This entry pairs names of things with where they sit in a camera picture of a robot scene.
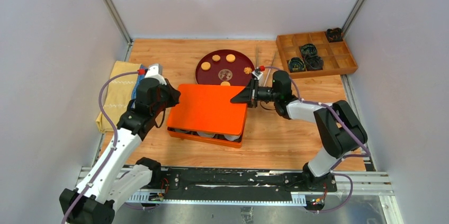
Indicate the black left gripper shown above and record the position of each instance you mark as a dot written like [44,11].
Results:
[173,93]

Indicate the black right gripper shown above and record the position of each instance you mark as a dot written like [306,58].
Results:
[249,96]

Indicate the orange box lid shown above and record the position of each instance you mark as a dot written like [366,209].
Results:
[207,108]

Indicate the metal tongs white handle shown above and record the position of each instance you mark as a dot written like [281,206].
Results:
[271,64]

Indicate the orange compartment cookie box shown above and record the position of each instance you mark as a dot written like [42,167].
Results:
[217,140]

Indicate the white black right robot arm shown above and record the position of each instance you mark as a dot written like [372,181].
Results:
[341,132]

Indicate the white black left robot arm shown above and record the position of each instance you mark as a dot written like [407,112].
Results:
[98,197]

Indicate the round yellow biscuit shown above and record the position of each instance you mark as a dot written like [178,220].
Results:
[225,83]
[230,58]
[205,66]

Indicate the swirl butter cookie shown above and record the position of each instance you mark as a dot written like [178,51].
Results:
[248,70]
[216,58]

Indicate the dark red round plate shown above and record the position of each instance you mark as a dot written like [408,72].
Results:
[233,72]

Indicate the yellow blue folded towel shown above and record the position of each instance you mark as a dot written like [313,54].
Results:
[121,90]

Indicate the dark patterned rolled item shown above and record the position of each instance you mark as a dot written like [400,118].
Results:
[334,35]
[308,49]
[313,62]
[296,65]

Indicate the wooden compartment tray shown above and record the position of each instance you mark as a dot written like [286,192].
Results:
[337,57]

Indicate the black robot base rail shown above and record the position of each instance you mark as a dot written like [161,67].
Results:
[251,187]

